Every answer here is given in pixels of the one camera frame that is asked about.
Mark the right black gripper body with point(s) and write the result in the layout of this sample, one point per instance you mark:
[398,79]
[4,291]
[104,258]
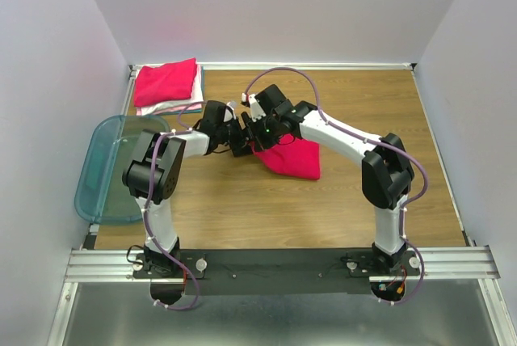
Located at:
[266,133]

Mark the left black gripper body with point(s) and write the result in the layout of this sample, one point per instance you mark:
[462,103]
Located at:
[233,134]

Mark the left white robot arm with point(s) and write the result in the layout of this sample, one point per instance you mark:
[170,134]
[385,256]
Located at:
[153,174]

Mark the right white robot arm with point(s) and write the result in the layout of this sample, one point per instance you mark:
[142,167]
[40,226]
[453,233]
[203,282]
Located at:
[386,173]

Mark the folded pink t-shirt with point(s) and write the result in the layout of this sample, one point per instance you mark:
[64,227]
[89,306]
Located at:
[169,111]

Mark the folded white t-shirt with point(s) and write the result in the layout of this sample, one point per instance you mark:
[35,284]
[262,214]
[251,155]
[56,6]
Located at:
[167,104]

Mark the teal plastic bin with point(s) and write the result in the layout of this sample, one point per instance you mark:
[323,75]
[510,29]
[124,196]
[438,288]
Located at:
[101,198]

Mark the metal lower shelf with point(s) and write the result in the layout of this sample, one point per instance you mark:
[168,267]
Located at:
[441,313]

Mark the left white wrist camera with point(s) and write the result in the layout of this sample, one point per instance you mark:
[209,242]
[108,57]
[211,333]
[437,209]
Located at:
[229,112]

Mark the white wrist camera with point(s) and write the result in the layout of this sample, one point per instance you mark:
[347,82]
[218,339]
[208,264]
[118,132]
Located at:
[256,111]
[229,112]

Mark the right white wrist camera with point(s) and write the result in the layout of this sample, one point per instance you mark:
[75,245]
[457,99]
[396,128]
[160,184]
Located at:
[256,111]

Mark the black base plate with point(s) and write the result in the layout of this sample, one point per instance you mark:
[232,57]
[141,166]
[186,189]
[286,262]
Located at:
[271,271]

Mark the aluminium frame rail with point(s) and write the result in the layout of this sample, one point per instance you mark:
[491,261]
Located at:
[440,263]

